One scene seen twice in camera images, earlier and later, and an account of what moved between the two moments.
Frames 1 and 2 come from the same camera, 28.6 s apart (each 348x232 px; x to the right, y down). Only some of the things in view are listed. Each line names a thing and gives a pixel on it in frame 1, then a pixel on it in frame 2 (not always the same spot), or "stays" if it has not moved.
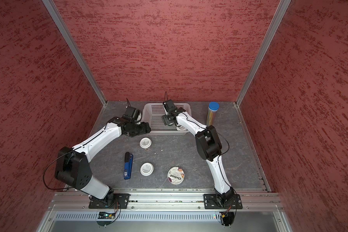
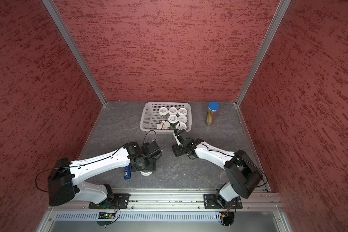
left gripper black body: [134, 129] -> [148, 165]
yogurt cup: [145, 142] -> [163, 110]
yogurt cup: [181, 128] stays
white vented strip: [139, 217] stays
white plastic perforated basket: [152, 113] stays
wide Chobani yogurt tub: [176, 175] -> [163, 125]
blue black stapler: [128, 159] stays
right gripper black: [166, 119] -> [176, 151]
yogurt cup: [147, 169] stays
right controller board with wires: [226, 217] stays
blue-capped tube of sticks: [213, 108] stays
